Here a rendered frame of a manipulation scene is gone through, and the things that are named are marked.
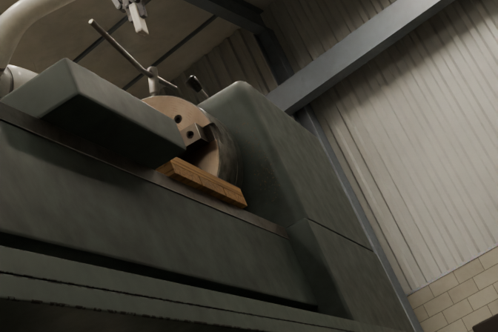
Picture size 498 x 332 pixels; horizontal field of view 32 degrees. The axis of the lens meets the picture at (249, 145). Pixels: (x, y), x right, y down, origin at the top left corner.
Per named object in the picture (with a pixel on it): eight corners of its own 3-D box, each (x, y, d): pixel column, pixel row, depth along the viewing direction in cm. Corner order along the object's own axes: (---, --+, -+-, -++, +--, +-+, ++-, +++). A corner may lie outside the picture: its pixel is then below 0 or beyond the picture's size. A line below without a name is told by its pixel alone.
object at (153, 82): (155, 118, 193) (150, 70, 196) (164, 115, 192) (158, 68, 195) (150, 115, 191) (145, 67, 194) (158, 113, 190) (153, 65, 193)
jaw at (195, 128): (167, 151, 186) (213, 125, 183) (176, 171, 184) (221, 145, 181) (142, 138, 176) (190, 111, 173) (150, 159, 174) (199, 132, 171)
